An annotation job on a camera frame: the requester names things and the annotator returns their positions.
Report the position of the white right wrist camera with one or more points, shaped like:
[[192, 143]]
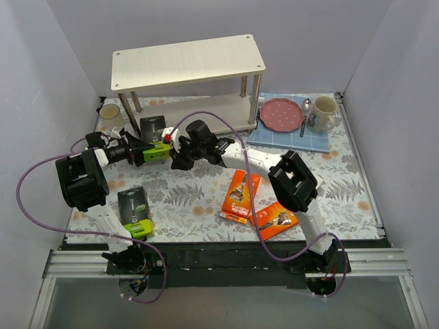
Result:
[[170, 136]]

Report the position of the cream patterned mug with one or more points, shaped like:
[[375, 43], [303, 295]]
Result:
[[321, 116]]

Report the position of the green black razor box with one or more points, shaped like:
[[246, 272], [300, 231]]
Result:
[[151, 133], [134, 213]]

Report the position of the cream enamel cup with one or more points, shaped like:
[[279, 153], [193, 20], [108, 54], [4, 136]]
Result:
[[110, 116]]

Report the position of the silver fork dark handle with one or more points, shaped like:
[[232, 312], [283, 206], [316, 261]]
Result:
[[260, 103]]

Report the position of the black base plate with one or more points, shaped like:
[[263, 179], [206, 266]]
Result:
[[243, 264]]

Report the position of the silver spoon dark handle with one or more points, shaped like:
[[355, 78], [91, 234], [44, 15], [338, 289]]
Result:
[[306, 107]]

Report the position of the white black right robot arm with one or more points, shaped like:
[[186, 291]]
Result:
[[293, 183]]

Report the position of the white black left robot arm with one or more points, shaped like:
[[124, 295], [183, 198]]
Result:
[[84, 187]]

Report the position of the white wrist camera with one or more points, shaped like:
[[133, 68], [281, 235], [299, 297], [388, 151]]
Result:
[[117, 132], [170, 136]]

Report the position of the orange Gillette razor box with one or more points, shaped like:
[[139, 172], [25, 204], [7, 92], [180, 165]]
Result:
[[236, 206], [275, 219]]

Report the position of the light wooden two-tier shelf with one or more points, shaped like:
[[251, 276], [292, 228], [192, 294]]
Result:
[[192, 62]]

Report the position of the pink dotted plate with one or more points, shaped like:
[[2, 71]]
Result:
[[281, 115]]

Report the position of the blue checked cloth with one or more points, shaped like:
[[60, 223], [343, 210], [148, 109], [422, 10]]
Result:
[[261, 136]]

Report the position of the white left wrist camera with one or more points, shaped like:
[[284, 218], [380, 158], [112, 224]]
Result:
[[117, 132]]

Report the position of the white cosmetic box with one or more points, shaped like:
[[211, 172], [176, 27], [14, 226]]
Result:
[[265, 181], [320, 181]]

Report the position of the aluminium rail frame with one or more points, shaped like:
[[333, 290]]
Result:
[[77, 292]]

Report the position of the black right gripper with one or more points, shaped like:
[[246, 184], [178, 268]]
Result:
[[180, 153]]

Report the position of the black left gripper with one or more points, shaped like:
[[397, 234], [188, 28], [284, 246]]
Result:
[[132, 151]]

